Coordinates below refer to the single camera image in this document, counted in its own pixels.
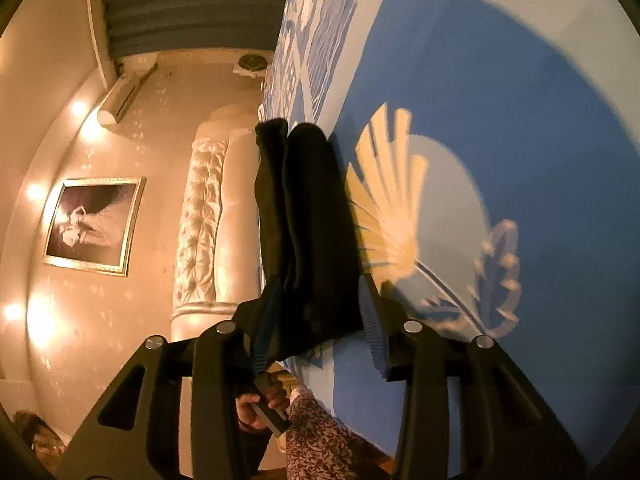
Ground brown crumpled cloth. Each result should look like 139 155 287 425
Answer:
11 409 67 463

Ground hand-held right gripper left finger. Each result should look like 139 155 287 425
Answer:
55 277 286 480

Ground grey-green curtain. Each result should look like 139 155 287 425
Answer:
101 0 297 60

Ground white air conditioner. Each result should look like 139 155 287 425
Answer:
96 66 159 127

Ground gold-framed wall picture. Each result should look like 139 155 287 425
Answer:
42 176 148 278

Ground small round fan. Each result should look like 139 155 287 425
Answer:
234 51 272 80

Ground white wall pipe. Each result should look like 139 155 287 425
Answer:
86 0 123 77

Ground person's left hand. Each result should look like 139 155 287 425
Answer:
237 373 292 432

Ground blue leaf-print bedsheet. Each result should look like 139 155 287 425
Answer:
260 0 640 478

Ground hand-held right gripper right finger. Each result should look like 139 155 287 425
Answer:
357 274 588 480

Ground black pants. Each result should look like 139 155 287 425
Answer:
254 117 364 361

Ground floral patterned clothing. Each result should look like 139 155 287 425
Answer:
284 391 397 480

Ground white tufted headboard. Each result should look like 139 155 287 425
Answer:
171 104 267 343

